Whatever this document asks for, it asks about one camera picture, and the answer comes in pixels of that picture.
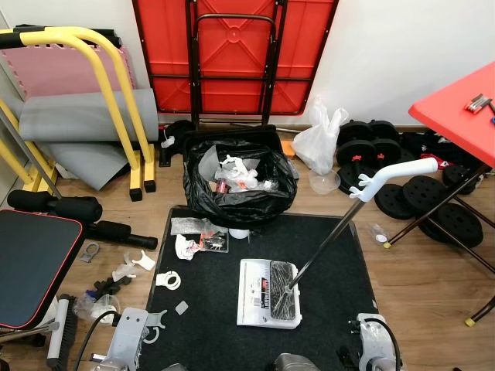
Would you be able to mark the white plastic dustpan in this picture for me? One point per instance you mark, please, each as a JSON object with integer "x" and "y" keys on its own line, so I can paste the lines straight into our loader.
{"x": 251, "y": 297}

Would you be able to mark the black floor mat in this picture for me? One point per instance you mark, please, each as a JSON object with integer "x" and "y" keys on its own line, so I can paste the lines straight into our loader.
{"x": 209, "y": 340}

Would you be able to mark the black weight plate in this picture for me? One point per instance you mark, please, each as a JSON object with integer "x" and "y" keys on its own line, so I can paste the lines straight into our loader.
{"x": 429, "y": 193}
{"x": 460, "y": 228}
{"x": 390, "y": 205}
{"x": 460, "y": 178}

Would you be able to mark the small metal tool set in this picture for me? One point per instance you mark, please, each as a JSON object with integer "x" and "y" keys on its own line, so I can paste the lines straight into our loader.
{"x": 478, "y": 104}

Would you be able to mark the black dumbbell red label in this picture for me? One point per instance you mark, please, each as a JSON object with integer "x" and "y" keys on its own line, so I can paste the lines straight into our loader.
{"x": 387, "y": 147}
{"x": 354, "y": 147}

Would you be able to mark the small clear bag white disc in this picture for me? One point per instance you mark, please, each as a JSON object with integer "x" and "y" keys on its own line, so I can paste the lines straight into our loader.
{"x": 380, "y": 236}

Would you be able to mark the white plastic bag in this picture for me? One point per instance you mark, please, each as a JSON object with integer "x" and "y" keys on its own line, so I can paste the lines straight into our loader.
{"x": 317, "y": 143}

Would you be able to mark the orange foam block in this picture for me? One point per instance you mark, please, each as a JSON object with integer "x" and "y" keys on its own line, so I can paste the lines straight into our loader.
{"x": 288, "y": 148}

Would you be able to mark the black rubbish bag bin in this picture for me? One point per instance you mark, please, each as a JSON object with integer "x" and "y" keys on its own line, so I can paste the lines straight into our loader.
{"x": 255, "y": 202}

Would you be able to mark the white round lid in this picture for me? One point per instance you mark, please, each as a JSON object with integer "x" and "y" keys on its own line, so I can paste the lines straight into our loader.
{"x": 239, "y": 233}

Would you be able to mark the silver robot right leg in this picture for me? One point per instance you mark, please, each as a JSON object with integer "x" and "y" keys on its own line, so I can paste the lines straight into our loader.
{"x": 298, "y": 363}

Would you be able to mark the pink drink can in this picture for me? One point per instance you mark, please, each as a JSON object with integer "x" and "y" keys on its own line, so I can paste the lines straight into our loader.
{"x": 222, "y": 187}

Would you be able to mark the clear plastic bag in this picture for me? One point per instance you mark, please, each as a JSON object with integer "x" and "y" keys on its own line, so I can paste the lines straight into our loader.
{"x": 189, "y": 226}
{"x": 97, "y": 309}

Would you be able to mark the white crumpled paper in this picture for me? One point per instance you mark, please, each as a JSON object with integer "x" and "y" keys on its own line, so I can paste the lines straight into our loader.
{"x": 186, "y": 247}

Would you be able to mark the black bundle white tag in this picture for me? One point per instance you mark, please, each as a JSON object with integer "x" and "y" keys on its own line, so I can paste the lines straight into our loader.
{"x": 179, "y": 143}

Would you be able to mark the small grey square piece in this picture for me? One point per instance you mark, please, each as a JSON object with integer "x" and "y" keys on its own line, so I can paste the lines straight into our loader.
{"x": 182, "y": 308}

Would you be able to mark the white plastic hook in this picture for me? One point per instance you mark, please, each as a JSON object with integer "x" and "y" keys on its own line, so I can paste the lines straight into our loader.
{"x": 145, "y": 261}

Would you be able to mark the white wrench shaped clips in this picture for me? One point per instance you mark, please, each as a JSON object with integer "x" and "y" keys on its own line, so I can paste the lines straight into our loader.
{"x": 155, "y": 315}

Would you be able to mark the small blue black toy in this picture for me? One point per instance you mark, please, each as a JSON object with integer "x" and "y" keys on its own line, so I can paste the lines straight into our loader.
{"x": 108, "y": 287}

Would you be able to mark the grey rolled exercise mat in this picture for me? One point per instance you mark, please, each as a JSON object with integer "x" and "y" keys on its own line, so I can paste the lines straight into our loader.
{"x": 69, "y": 116}

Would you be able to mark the pink foam puzzle mat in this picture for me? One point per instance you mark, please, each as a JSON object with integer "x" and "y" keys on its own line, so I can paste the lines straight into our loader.
{"x": 54, "y": 73}

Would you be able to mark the white hand brush black bristles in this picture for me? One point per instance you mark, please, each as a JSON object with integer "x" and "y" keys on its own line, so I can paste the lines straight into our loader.
{"x": 62, "y": 332}

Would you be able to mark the grey metal bar black joints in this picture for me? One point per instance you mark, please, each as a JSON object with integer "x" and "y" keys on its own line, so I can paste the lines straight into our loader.
{"x": 31, "y": 158}

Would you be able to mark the black padded bench red trim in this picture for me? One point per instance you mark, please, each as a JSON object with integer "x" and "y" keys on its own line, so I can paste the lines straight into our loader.
{"x": 35, "y": 267}

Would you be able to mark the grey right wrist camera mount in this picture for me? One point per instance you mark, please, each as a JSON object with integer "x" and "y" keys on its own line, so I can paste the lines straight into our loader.
{"x": 370, "y": 325}

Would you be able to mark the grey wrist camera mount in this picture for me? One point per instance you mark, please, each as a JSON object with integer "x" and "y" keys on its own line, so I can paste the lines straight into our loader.
{"x": 130, "y": 336}
{"x": 370, "y": 325}

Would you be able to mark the red folded table dark frame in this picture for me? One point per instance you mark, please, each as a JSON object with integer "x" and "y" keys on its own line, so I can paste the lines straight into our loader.
{"x": 232, "y": 46}

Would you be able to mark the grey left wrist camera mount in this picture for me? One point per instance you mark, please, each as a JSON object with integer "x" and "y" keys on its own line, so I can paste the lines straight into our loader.
{"x": 130, "y": 336}

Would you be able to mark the yellow steel exercise frame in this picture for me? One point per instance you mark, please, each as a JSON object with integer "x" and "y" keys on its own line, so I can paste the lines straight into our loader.
{"x": 54, "y": 39}

